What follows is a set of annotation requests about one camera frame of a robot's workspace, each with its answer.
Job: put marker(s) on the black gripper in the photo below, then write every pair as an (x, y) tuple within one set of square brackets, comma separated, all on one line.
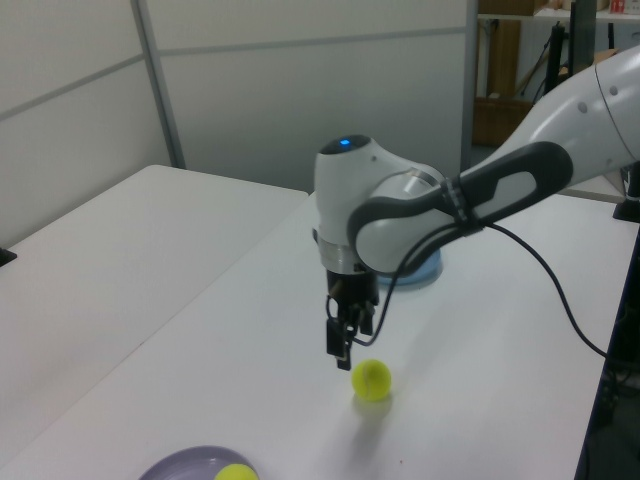
[(352, 290)]

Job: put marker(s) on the yellow tennis ball black print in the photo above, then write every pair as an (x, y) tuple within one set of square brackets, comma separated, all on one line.
[(371, 380)]

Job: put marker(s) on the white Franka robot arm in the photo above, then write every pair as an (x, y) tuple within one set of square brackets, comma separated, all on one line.
[(345, 200)]

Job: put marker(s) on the blue plate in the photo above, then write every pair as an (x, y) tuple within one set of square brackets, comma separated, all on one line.
[(425, 276)]

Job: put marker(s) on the purple plate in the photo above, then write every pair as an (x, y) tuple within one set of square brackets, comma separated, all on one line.
[(180, 465)]

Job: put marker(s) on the brown cardboard box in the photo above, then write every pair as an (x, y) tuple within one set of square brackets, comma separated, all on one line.
[(492, 122)]

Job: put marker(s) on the white background desk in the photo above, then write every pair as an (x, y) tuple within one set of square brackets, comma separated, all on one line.
[(595, 190)]

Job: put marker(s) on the wooden board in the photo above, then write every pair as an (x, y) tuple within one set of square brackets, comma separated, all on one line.
[(502, 60)]

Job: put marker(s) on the black tripod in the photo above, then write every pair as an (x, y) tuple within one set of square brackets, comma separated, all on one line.
[(556, 50)]

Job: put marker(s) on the black vertical pole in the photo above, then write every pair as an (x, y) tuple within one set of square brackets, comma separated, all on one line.
[(582, 30)]

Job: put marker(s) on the dark table side frame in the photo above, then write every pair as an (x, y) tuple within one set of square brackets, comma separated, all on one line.
[(629, 305)]

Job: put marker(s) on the grey partition post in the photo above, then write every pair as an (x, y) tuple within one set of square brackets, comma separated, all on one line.
[(160, 85), (472, 75)]

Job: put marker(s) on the small black bracket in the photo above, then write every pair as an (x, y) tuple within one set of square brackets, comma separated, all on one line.
[(6, 257)]

